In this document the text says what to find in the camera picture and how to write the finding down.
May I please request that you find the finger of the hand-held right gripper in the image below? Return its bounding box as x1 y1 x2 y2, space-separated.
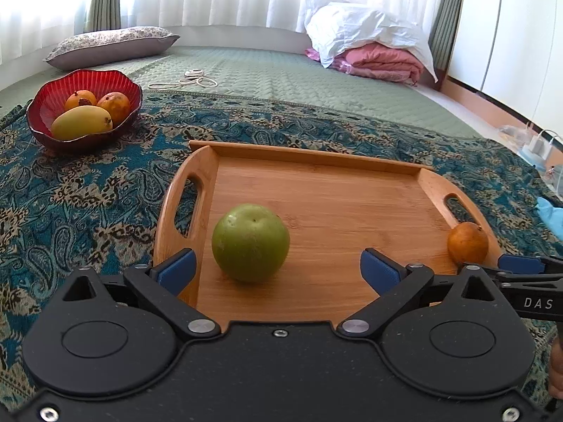
496 273 563 291
498 254 563 275

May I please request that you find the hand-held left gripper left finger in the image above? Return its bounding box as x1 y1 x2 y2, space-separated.
57 248 222 340

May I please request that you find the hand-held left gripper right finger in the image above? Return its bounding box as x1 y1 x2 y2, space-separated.
336 248 506 340

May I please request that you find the large orange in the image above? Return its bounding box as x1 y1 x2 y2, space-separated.
447 222 489 266

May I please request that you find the wooden tray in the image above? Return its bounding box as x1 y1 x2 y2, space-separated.
152 140 502 333

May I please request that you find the green apple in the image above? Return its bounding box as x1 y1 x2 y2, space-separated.
211 203 290 283

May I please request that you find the person's right hand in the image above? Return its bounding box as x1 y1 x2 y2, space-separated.
547 338 563 410

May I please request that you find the light blue cloth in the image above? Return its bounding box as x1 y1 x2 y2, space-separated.
536 196 563 240

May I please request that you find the pale blue power strip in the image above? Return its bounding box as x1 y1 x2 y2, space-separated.
519 147 557 172

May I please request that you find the teal paisley blanket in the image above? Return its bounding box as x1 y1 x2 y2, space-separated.
0 90 563 414

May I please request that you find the white power adapter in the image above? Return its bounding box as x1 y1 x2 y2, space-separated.
527 129 563 159

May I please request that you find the clear plastic bag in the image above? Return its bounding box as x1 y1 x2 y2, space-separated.
498 124 531 142

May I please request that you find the reddish orange persimmon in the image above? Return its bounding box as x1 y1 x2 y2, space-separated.
97 92 132 126

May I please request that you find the yellow mango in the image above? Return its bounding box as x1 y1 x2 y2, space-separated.
51 105 113 140

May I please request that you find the red ribbed bowl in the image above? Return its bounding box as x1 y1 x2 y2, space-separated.
26 69 143 152

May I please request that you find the small orange persimmon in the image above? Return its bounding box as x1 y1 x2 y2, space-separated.
64 90 97 112

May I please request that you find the pink folded blanket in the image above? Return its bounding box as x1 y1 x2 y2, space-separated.
305 43 425 85

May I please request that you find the green quilted mat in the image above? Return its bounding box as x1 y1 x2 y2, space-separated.
0 46 485 139

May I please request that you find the white wardrobe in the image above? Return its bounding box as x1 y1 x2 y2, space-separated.
444 0 563 141

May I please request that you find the floral pillow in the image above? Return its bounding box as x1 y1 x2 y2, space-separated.
43 26 181 71

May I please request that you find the white duvet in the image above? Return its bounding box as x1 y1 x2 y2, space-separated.
305 2 439 83

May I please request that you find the white cable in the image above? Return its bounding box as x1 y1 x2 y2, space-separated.
147 69 218 91

